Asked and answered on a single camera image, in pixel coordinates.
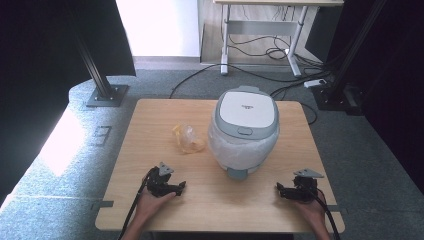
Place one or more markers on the grey floor socket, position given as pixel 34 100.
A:
pixel 101 135

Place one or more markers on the white and grey trash can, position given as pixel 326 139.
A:
pixel 246 110

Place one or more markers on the grey table bracket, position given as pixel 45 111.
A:
pixel 103 204

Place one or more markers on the person's left hand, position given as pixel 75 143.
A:
pixel 150 205

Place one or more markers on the person's right hand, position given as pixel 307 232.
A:
pixel 315 211

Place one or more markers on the dark curtain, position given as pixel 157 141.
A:
pixel 36 60
pixel 396 83

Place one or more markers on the white power strip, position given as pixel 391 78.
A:
pixel 315 83

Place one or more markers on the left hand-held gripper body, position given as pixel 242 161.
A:
pixel 159 183

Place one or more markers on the yellow plastic bag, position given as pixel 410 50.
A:
pixel 188 138

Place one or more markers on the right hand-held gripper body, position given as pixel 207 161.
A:
pixel 303 190

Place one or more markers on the black metal stand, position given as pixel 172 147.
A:
pixel 343 73
pixel 101 85

